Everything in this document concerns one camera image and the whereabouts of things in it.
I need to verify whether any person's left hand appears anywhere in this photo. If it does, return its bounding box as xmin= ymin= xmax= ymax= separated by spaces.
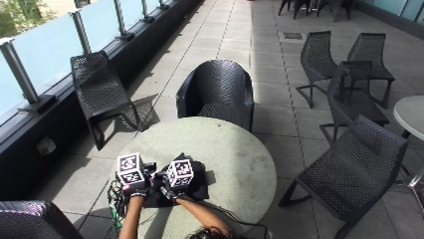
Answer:
xmin=116 ymin=161 xmax=159 ymax=198

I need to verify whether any person's right hand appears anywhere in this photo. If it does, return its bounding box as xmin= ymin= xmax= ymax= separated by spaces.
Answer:
xmin=153 ymin=169 xmax=194 ymax=201

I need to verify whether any white marker cube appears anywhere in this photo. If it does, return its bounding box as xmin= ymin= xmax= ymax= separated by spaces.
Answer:
xmin=166 ymin=158 xmax=195 ymax=188
xmin=116 ymin=151 xmax=148 ymax=186

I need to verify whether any black cloth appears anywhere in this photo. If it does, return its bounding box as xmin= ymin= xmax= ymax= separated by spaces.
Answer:
xmin=142 ymin=152 xmax=213 ymax=209

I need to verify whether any black perforated plastic chair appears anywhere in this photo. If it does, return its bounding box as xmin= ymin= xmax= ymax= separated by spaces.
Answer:
xmin=278 ymin=114 xmax=409 ymax=239
xmin=69 ymin=50 xmax=146 ymax=151
xmin=318 ymin=60 xmax=392 ymax=144
xmin=346 ymin=32 xmax=396 ymax=110
xmin=294 ymin=30 xmax=340 ymax=110

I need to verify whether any black woven tub armchair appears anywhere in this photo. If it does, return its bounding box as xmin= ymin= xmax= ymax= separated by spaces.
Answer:
xmin=175 ymin=59 xmax=255 ymax=132
xmin=0 ymin=199 xmax=86 ymax=239

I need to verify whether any glass balcony railing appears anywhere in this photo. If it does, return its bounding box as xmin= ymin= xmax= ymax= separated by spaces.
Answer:
xmin=0 ymin=0 xmax=178 ymax=118

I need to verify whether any dark distant chair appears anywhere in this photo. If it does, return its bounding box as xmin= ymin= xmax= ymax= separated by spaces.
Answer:
xmin=276 ymin=0 xmax=312 ymax=20
xmin=314 ymin=0 xmax=355 ymax=23

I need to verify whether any grey round side table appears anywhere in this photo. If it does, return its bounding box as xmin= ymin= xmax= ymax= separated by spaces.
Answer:
xmin=392 ymin=95 xmax=424 ymax=213

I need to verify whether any bundle of glove cables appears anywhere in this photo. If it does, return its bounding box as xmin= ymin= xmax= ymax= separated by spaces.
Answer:
xmin=106 ymin=178 xmax=133 ymax=233

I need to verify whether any grey wall outlet cover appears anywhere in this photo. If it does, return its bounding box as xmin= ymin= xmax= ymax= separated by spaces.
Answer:
xmin=35 ymin=135 xmax=58 ymax=156

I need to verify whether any thin black cable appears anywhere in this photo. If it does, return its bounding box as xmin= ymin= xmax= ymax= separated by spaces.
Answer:
xmin=207 ymin=202 xmax=268 ymax=239

